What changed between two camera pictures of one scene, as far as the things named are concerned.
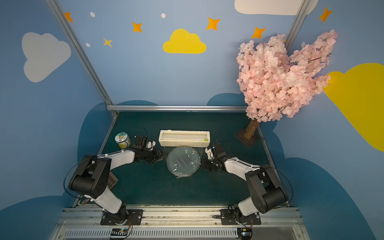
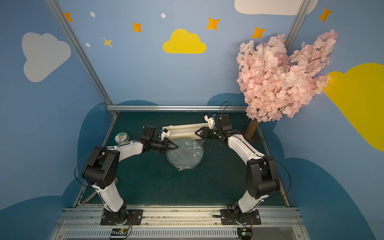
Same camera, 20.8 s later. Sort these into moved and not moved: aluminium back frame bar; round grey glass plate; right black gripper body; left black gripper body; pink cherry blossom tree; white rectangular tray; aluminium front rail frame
Moved: round grey glass plate; white rectangular tray; right black gripper body; left black gripper body
Not moved: aluminium back frame bar; pink cherry blossom tree; aluminium front rail frame
